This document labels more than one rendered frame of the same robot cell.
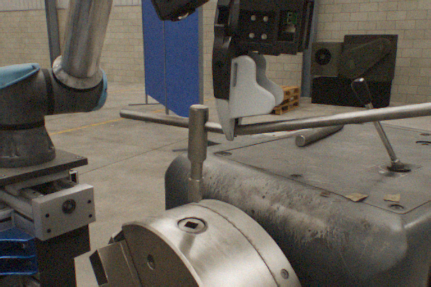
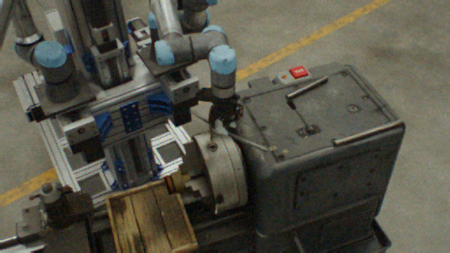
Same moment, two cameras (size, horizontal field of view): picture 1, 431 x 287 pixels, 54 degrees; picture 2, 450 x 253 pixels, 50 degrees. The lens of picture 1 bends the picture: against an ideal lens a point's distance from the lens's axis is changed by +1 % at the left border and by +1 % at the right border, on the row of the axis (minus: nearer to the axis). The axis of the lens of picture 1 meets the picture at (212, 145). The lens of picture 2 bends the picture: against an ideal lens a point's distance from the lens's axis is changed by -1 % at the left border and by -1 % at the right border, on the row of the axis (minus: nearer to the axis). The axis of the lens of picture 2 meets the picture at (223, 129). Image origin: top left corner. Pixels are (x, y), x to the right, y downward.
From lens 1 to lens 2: 1.33 m
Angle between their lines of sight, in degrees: 37
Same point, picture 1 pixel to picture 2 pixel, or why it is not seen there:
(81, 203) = (192, 88)
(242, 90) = (219, 126)
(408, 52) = not seen: outside the picture
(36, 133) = not seen: hidden behind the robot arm
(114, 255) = (190, 147)
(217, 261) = (215, 162)
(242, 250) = (225, 160)
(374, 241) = (263, 169)
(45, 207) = (175, 91)
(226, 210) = (228, 141)
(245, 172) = (246, 119)
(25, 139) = not seen: hidden behind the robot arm
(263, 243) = (235, 158)
